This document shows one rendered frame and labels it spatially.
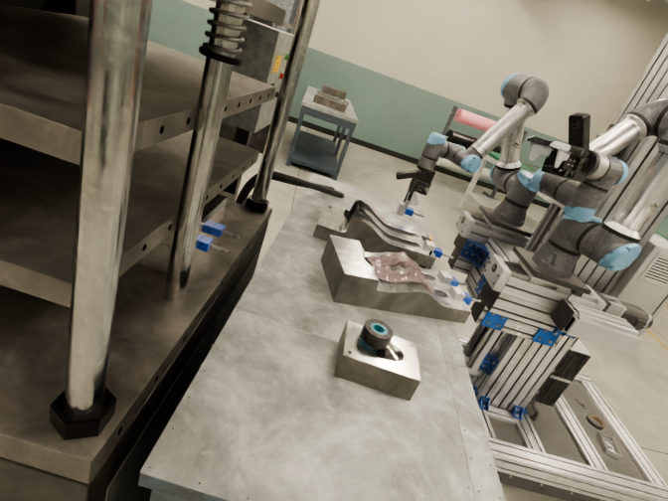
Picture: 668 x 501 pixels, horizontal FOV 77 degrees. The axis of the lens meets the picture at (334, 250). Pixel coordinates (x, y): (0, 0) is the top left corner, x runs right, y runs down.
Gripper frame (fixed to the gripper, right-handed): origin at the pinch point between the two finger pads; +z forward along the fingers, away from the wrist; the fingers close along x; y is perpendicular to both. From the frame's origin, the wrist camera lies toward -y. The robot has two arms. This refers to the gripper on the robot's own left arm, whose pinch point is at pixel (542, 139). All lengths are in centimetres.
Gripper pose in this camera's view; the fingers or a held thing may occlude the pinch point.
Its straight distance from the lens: 118.0
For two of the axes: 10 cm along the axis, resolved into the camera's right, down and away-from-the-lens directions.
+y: -2.6, 9.1, 3.1
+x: -4.2, -4.0, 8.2
